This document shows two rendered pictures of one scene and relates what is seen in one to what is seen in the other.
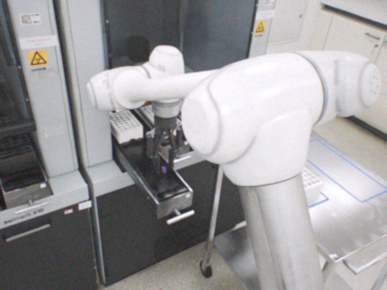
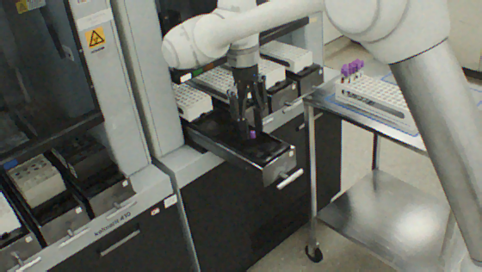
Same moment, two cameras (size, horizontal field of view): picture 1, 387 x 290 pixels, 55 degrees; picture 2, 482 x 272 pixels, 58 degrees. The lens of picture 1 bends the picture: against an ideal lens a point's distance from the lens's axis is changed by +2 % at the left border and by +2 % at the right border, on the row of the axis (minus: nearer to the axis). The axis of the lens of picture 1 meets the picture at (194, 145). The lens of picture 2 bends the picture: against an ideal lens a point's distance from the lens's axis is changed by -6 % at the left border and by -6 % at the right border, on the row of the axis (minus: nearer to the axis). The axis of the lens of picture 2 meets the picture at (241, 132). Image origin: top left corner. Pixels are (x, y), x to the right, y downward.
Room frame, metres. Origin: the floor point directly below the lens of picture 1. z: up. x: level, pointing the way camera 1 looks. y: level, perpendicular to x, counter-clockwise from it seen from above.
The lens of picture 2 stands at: (-0.16, 0.20, 1.58)
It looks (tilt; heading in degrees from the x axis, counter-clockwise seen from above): 33 degrees down; 357
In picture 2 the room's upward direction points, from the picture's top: 8 degrees counter-clockwise
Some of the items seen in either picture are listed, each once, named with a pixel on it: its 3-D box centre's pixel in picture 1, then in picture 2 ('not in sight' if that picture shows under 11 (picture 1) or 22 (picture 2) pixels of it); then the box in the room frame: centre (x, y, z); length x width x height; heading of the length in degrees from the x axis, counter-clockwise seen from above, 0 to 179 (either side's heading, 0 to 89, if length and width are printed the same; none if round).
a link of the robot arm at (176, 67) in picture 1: (162, 74); (235, 17); (0.99, 0.11, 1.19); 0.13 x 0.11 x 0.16; 127
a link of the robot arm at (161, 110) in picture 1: (165, 104); (243, 53); (1.00, 0.10, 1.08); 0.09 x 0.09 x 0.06
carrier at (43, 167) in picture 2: not in sight; (35, 179); (0.90, 0.74, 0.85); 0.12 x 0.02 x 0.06; 125
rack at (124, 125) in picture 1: (117, 118); (176, 97); (1.28, 0.33, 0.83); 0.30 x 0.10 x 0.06; 35
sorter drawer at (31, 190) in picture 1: (8, 142); (67, 152); (1.13, 0.71, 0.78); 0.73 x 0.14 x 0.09; 35
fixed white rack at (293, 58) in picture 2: not in sight; (275, 54); (1.51, -0.07, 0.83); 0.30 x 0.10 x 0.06; 35
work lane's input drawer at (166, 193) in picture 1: (135, 151); (209, 127); (1.14, 0.23, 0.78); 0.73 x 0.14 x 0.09; 35
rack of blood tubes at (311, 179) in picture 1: (280, 168); (380, 99); (1.02, -0.31, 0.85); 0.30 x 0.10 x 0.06; 33
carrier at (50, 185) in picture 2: not in sight; (44, 188); (0.85, 0.70, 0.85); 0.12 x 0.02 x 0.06; 126
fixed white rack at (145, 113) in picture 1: (155, 115); (217, 83); (1.33, 0.18, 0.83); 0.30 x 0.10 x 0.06; 35
